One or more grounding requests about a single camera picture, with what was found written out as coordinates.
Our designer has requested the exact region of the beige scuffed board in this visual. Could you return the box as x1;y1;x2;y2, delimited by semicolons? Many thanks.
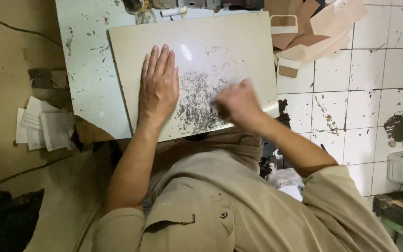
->
108;11;280;143

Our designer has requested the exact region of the green framed wooden bench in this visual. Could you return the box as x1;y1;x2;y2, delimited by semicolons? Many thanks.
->
372;189;403;252

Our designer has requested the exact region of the heap of brown card cutouts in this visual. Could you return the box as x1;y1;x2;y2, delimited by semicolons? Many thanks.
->
264;0;368;80

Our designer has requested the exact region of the pile of white paper sheets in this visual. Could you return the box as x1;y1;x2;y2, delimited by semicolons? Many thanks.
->
15;96;77;152

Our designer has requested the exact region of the black machine part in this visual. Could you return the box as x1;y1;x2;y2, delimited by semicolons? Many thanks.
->
259;99;293;179

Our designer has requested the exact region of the clear plastic bag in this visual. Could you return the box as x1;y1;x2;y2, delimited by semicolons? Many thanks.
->
267;167;305;202

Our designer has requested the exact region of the dark metal machine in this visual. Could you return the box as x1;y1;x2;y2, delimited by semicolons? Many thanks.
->
123;0;266;12

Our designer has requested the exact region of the black cloth heap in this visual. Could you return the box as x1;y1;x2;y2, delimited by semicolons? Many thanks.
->
0;188;45;252

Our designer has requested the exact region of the person's left hand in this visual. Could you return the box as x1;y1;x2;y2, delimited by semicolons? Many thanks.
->
138;44;180;129

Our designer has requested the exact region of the person's right hand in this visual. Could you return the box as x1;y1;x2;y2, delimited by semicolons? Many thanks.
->
210;78;269;133

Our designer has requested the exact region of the beige work shirt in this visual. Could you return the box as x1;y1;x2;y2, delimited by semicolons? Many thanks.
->
93;127;400;252

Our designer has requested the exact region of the white cylinder roll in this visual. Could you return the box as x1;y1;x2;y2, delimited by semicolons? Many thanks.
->
160;6;188;18

